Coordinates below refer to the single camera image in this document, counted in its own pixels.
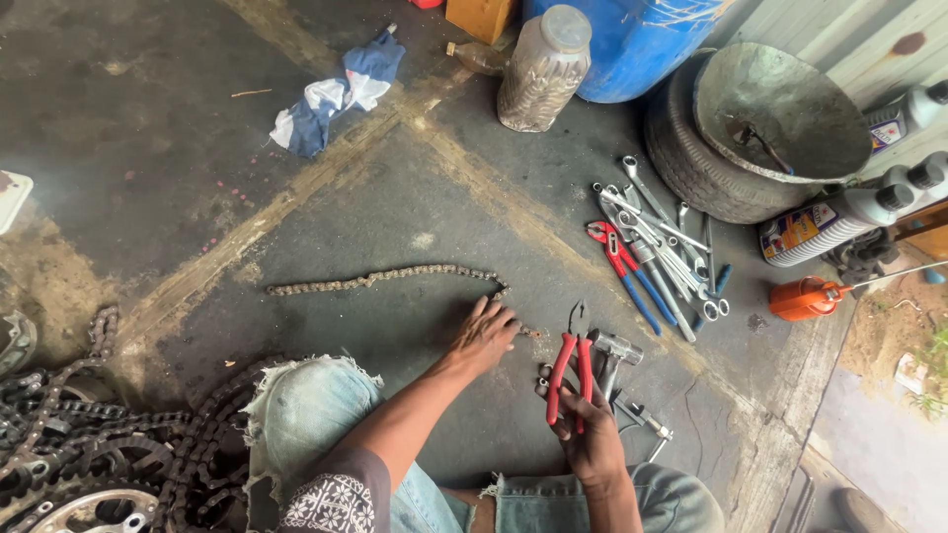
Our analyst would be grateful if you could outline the grey oil bottle yellow label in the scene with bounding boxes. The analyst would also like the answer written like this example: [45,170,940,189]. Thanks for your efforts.
[758,183,916,268]

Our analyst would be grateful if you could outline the green plant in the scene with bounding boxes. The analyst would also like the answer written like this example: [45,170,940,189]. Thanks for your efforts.
[909,324,948,419]

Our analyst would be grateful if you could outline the grey oil bottle white label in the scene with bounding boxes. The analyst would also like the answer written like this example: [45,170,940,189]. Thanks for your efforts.
[861,79,948,158]

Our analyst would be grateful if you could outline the worn rubber tyre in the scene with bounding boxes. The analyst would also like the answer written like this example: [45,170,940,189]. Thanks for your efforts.
[643,47,825,225]

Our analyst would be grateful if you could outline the dirty clear plastic jar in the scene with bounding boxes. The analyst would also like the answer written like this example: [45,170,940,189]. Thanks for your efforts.
[497,4,593,133]

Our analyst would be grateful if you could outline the person's jeans leg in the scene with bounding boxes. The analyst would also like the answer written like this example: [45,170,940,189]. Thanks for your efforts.
[480,462,727,533]
[242,354,476,533]

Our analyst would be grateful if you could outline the yellow wooden box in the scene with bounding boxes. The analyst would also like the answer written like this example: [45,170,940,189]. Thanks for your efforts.
[445,0,517,46]

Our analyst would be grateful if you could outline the person's left jeans leg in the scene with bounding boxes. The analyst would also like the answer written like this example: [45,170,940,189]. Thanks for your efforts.
[242,354,476,533]

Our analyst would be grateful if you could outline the pile of steel wrenches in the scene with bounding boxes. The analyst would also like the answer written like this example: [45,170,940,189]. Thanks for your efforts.
[592,154,732,344]

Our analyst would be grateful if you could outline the dirty metal basin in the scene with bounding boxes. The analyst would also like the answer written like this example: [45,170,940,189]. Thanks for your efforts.
[692,41,874,185]

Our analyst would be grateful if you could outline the person's left hand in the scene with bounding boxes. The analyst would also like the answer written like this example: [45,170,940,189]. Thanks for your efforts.
[443,295,524,379]

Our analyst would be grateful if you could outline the blue and white rag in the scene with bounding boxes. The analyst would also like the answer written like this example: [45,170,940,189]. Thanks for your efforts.
[268,23,407,159]

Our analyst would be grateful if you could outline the steel hammer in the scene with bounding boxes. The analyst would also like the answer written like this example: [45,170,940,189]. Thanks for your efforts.
[589,329,645,402]

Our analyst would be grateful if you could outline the wooden plank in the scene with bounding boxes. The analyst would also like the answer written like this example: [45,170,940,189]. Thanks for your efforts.
[891,198,948,262]

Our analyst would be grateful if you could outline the rusty tool in basin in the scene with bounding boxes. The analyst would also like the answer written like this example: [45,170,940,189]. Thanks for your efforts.
[725,120,795,176]

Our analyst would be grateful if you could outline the rusty motorcycle drive chain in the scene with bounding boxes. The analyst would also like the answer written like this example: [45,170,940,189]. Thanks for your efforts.
[266,264,542,339]

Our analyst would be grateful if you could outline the person's right jeans leg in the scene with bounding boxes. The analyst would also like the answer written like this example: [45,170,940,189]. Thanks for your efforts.
[480,462,727,533]

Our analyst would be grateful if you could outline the black engine part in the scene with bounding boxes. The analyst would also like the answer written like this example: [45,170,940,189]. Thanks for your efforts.
[821,225,902,299]

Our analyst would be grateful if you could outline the orange oil can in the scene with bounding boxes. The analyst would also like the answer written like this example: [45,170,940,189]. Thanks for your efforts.
[768,259,948,324]

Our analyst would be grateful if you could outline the brown plastic bottle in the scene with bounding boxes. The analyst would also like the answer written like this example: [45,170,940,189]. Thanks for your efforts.
[445,41,514,77]

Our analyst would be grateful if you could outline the person's right hand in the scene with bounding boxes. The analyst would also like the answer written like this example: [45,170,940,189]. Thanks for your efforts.
[535,361,632,493]

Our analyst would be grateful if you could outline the grey oil bottle black cap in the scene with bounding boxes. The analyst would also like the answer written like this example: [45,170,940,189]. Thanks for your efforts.
[880,151,948,217]

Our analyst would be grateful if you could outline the person's patterned dark sleeve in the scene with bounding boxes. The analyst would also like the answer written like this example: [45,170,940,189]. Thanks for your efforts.
[277,446,394,533]

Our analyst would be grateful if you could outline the red blue water pump pliers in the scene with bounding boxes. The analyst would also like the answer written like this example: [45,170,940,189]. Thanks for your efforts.
[586,220,679,337]

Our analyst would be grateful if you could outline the white plastic object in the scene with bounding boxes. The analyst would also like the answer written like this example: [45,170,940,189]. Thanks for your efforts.
[0,169,35,237]

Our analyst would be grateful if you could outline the blue plastic barrel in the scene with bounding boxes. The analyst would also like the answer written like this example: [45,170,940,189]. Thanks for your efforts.
[521,0,733,105]

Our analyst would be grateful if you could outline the heap of chains and sprockets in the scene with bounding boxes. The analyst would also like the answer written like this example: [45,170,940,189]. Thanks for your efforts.
[0,306,290,533]

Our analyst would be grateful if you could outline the metal chain breaker tool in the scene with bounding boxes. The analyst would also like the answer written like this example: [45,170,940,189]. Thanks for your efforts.
[610,391,675,464]

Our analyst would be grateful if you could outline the red-handled pliers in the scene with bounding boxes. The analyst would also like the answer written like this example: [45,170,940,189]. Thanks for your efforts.
[546,299,595,435]

